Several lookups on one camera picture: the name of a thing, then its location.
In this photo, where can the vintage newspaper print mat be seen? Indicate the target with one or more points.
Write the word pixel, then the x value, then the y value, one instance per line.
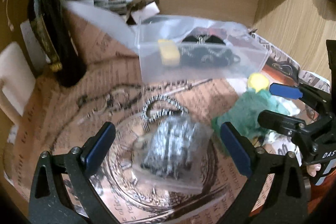
pixel 130 142

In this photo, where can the yellow felt ball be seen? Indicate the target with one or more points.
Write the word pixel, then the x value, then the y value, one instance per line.
pixel 258 82

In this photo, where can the grey mesh scrubber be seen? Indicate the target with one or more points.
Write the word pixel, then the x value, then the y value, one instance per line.
pixel 171 155

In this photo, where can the white drawstring pouch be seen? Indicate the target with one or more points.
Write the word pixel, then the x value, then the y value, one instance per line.
pixel 283 107

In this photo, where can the white plastic bag sheet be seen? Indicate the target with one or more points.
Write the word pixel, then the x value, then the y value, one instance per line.
pixel 110 24

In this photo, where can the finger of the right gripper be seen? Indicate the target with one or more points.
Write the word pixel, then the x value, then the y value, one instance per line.
pixel 313 97
pixel 290 126

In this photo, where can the clear plastic storage box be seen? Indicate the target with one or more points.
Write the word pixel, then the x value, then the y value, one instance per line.
pixel 253 58

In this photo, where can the person's right hand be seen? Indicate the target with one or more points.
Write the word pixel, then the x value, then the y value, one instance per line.
pixel 313 169

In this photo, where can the pink cylindrical container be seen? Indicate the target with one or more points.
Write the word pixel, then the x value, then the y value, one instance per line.
pixel 17 82

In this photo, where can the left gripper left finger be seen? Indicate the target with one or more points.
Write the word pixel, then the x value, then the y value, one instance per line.
pixel 82 163

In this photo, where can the yellow sponge block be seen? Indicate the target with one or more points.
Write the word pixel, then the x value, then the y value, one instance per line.
pixel 169 52

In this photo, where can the black lace fabric piece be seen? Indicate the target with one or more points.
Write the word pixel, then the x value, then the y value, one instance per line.
pixel 206 51

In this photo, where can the dark wine bottle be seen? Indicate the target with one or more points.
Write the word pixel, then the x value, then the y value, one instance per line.
pixel 52 34

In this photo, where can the green knitted cloth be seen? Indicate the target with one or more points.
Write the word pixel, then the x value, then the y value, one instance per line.
pixel 244 114

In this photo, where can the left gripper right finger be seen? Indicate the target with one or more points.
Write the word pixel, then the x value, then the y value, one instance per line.
pixel 256 167

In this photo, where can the small white cardboard box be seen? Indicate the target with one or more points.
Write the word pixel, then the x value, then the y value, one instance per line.
pixel 142 10

